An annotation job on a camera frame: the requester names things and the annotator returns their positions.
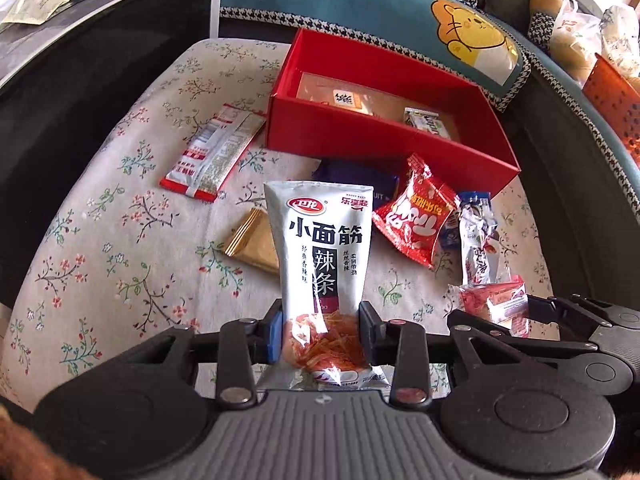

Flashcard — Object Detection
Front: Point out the clear orange bread packet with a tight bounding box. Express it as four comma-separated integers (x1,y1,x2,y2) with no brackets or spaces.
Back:
295,72,386,118

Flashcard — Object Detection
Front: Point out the purple wafer biscuit packet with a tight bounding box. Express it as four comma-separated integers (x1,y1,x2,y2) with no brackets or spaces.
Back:
312,157,401,201

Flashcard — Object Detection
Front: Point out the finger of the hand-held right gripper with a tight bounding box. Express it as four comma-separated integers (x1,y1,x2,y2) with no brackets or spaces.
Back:
525,295,640,333
447,309,635,397

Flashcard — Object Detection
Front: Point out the black glass table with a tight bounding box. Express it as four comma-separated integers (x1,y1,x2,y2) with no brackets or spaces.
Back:
0,0,223,306

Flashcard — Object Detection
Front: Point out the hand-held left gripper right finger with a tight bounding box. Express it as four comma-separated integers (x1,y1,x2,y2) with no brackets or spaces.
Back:
357,301,506,408

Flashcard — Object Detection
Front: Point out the red puffed snack packet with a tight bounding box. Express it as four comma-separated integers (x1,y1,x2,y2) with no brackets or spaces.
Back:
372,152,461,268

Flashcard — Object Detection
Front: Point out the gold snack packet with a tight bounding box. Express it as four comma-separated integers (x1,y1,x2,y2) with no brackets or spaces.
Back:
222,207,281,276

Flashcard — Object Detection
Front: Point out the red cardboard box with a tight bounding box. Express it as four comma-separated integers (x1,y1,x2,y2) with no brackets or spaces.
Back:
265,27,522,196

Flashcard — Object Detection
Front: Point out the small white green candy packet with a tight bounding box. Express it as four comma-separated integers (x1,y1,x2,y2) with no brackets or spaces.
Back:
402,107,453,138

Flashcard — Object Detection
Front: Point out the brown fuzzy cloth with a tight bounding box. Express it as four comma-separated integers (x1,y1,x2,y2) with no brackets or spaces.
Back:
0,400,93,480

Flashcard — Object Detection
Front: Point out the floral seat cushion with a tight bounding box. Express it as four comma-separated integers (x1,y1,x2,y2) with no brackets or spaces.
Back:
0,37,566,411

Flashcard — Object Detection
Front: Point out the houndstooth pillow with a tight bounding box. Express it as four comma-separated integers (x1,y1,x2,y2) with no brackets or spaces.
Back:
527,10,557,47

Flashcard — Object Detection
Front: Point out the long red white snack packet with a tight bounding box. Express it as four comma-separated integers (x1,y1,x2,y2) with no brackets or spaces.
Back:
159,102,267,203

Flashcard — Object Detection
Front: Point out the white plastic bag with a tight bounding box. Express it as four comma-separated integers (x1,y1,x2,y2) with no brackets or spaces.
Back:
549,0,603,86
600,4,640,78

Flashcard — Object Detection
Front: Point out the blue snack packet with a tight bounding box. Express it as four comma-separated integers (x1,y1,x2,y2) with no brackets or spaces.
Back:
440,190,493,251

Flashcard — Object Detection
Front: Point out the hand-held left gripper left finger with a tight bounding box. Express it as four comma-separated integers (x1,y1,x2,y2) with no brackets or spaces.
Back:
114,300,286,408

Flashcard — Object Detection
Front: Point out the white red sausage packet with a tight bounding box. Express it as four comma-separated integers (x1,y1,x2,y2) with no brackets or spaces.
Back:
457,200,501,286

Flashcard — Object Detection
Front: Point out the white spicy strip snack packet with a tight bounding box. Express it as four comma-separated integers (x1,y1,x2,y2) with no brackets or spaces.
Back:
257,180,391,391

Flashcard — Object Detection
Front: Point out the orange patterned bag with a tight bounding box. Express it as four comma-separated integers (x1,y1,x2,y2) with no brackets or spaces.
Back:
582,54,640,167

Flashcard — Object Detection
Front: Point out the clear red snack packet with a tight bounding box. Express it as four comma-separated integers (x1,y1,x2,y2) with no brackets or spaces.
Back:
447,275,531,338

